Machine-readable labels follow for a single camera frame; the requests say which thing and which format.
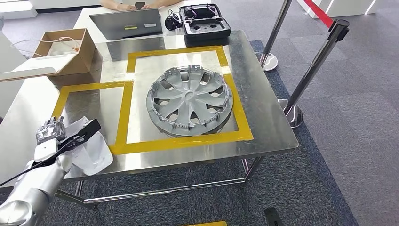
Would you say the silver wheel cover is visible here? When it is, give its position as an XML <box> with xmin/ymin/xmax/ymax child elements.
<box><xmin>145</xmin><ymin>65</ymin><xmax>234</xmax><ymax>139</ymax></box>

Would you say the white plastic car part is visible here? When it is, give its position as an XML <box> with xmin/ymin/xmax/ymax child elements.
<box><xmin>63</xmin><ymin>116</ymin><xmax>114</xmax><ymax>176</ymax></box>

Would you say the red barrier belt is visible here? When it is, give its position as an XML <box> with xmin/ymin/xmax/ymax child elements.
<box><xmin>303</xmin><ymin>0</ymin><xmax>335</xmax><ymax>29</ymax></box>

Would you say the stainless steel workbench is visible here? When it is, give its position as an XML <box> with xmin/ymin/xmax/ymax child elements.
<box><xmin>0</xmin><ymin>29</ymin><xmax>299</xmax><ymax>210</ymax></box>

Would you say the yellow floor tape square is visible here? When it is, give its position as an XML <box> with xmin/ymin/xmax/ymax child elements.
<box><xmin>182</xmin><ymin>220</ymin><xmax>228</xmax><ymax>226</ymax></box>

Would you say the brown cardboard box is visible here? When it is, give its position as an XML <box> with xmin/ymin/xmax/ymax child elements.
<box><xmin>0</xmin><ymin>28</ymin><xmax>96</xmax><ymax>83</ymax></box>

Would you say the grey laptop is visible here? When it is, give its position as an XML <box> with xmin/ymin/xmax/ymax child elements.
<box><xmin>89</xmin><ymin>8</ymin><xmax>163</xmax><ymax>41</ymax></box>

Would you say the white cable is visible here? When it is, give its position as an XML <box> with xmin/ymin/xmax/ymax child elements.
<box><xmin>12</xmin><ymin>36</ymin><xmax>82</xmax><ymax>59</ymax></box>

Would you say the white low cabinet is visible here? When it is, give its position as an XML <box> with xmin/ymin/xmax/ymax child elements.
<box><xmin>0</xmin><ymin>0</ymin><xmax>38</xmax><ymax>20</ymax></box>

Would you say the person's right hand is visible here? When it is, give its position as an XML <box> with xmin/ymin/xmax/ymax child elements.
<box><xmin>117</xmin><ymin>3</ymin><xmax>138</xmax><ymax>12</ymax></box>

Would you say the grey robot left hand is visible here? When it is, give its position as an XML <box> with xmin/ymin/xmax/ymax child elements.
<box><xmin>36</xmin><ymin>116</ymin><xmax>68</xmax><ymax>146</ymax></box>

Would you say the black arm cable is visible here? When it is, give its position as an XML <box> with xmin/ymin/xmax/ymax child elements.
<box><xmin>0</xmin><ymin>154</ymin><xmax>61</xmax><ymax>188</ymax></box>

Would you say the chrome stanchion post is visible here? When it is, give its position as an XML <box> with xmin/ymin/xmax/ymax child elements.
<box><xmin>255</xmin><ymin>0</ymin><xmax>294</xmax><ymax>73</ymax></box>
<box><xmin>278</xmin><ymin>19</ymin><xmax>351</xmax><ymax>129</ymax></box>

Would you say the black device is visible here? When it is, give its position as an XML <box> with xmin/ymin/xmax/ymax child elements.
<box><xmin>178</xmin><ymin>3</ymin><xmax>232</xmax><ymax>48</ymax></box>

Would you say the black headset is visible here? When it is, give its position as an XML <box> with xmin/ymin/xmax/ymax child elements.
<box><xmin>164</xmin><ymin>9</ymin><xmax>185</xmax><ymax>32</ymax></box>

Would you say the person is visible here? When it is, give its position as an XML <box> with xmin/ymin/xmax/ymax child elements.
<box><xmin>99</xmin><ymin>0</ymin><xmax>184</xmax><ymax>12</ymax></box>

